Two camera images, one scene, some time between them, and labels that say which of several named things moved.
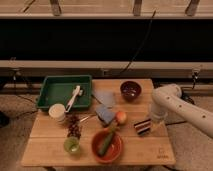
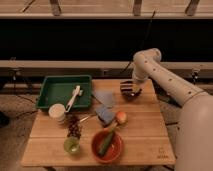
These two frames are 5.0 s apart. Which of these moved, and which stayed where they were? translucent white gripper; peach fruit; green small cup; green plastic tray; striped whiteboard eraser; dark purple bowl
Moved: translucent white gripper; striped whiteboard eraser
Stayed: green small cup; peach fruit; green plastic tray; dark purple bowl
